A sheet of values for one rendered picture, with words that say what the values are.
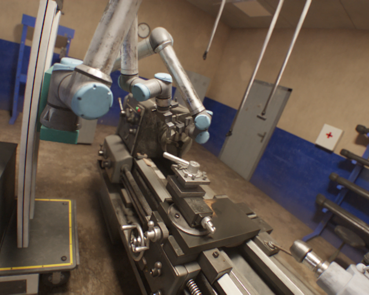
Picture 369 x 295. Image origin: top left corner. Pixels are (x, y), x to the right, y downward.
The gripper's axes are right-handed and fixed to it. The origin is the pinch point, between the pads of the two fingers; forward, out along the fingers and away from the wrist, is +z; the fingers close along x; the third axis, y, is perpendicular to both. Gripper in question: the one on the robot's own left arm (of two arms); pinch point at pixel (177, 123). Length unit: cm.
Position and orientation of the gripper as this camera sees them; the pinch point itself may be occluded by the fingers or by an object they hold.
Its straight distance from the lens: 159.7
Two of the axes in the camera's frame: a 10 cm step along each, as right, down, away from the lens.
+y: 0.4, 9.0, 4.3
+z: -5.0, -3.6, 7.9
